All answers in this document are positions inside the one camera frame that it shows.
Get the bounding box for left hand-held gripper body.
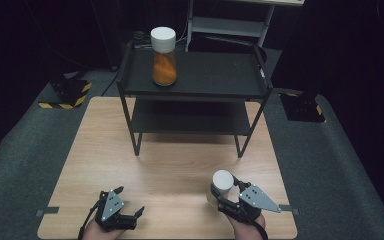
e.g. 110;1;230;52
94;189;138;233

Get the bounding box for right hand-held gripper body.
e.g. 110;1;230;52
217;182;283;225

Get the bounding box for white jar with white lid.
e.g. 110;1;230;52
206;169;235;208

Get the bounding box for black two-tier shelf rack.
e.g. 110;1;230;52
115;39;275;160

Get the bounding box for orange spice jar white lid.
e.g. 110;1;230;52
150;26;178;87

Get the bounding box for person's left hand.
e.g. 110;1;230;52
81;219;128;240

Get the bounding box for person's right hand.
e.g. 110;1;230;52
227;213;267;240

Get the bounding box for grey tape strip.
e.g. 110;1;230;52
278;204;301;216
35;206;61;218

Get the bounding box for black stand base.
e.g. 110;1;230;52
278;89;327;124

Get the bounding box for yellow-black striped stand base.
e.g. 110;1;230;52
38;71;94;111

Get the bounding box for black power strip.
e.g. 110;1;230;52
132;30;154;50

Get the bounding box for grey metal stand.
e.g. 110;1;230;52
184;0;306;53

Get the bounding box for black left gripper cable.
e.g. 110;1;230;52
77;199;103;240

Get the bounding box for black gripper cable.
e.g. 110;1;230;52
250;219;270;240
77;199;103;240

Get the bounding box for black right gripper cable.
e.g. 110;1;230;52
250;219;270;240

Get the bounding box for white cable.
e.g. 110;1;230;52
175;18;190;44

